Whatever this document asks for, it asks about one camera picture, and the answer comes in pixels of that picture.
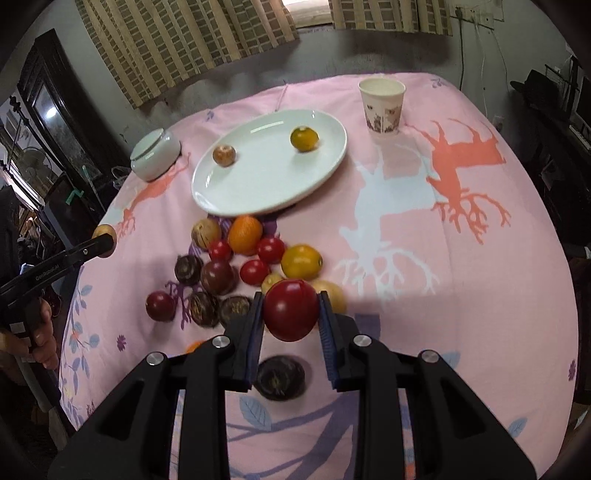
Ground green yellow orange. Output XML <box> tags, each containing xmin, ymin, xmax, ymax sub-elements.
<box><xmin>290</xmin><ymin>127</ymin><xmax>320</xmax><ymax>153</ymax></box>

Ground white electric fan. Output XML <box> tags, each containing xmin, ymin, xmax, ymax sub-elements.
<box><xmin>9</xmin><ymin>148</ymin><xmax>47</xmax><ymax>185</ymax></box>

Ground wide brick pattern curtain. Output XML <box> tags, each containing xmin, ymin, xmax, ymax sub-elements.
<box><xmin>76</xmin><ymin>0</ymin><xmax>301</xmax><ymax>109</ymax></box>

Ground black hat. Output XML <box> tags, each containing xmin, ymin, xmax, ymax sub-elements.
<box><xmin>510</xmin><ymin>69</ymin><xmax>575</xmax><ymax>121</ymax></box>

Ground dark wall cable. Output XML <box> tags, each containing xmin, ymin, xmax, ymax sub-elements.
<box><xmin>458</xmin><ymin>18</ymin><xmax>466</xmax><ymax>90</ymax></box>

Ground white oval plate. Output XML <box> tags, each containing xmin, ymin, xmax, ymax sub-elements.
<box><xmin>191</xmin><ymin>109</ymin><xmax>348</xmax><ymax>217</ymax></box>

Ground tan spotted round fruit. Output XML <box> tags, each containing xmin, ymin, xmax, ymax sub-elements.
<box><xmin>91</xmin><ymin>223</ymin><xmax>118</xmax><ymax>259</ymax></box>

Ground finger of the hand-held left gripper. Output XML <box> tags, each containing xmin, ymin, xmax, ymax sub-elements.
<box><xmin>60</xmin><ymin>233</ymin><xmax>118</xmax><ymax>272</ymax></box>

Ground person's left hand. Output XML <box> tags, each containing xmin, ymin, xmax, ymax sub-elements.
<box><xmin>0</xmin><ymin>298</ymin><xmax>61</xmax><ymax>370</ymax></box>

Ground pink printed tablecloth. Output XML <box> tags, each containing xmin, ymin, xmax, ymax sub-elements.
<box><xmin>58</xmin><ymin>71</ymin><xmax>580</xmax><ymax>480</ymax></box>

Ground dark wooden cabinet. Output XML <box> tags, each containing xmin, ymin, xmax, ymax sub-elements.
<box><xmin>16</xmin><ymin>28</ymin><xmax>132</xmax><ymax>217</ymax></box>

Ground narrow brick pattern curtain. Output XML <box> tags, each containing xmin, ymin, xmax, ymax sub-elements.
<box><xmin>328</xmin><ymin>0</ymin><xmax>454</xmax><ymax>37</ymax></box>

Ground large orange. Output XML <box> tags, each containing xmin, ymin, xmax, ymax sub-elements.
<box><xmin>228</xmin><ymin>215</ymin><xmax>264</xmax><ymax>256</ymax></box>

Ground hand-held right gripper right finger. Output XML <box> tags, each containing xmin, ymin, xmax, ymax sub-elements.
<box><xmin>318</xmin><ymin>291</ymin><xmax>539</xmax><ymax>480</ymax></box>

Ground clear plastic bag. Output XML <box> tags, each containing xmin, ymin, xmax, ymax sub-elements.
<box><xmin>110</xmin><ymin>166</ymin><xmax>134</xmax><ymax>190</ymax></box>

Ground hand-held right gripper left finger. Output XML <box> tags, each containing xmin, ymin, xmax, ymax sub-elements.
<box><xmin>46</xmin><ymin>292</ymin><xmax>266</xmax><ymax>480</ymax></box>

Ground white overturned bowl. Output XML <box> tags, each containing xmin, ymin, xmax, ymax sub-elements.
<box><xmin>130</xmin><ymin>128</ymin><xmax>182</xmax><ymax>182</ymax></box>

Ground red tomato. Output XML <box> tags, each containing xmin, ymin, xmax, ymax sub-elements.
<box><xmin>208</xmin><ymin>239</ymin><xmax>233</xmax><ymax>262</ymax></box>
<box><xmin>239</xmin><ymin>259</ymin><xmax>271</xmax><ymax>286</ymax></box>
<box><xmin>257</xmin><ymin>236</ymin><xmax>286</xmax><ymax>265</ymax></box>

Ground printed paper cup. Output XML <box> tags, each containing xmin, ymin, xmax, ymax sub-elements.
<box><xmin>358</xmin><ymin>78</ymin><xmax>407</xmax><ymax>136</ymax></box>

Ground pale yellow fruit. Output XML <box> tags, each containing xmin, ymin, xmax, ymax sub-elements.
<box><xmin>314</xmin><ymin>279</ymin><xmax>348</xmax><ymax>315</ymax></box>

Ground small brown fruit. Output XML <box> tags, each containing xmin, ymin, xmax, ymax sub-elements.
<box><xmin>212</xmin><ymin>144</ymin><xmax>238</xmax><ymax>166</ymax></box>

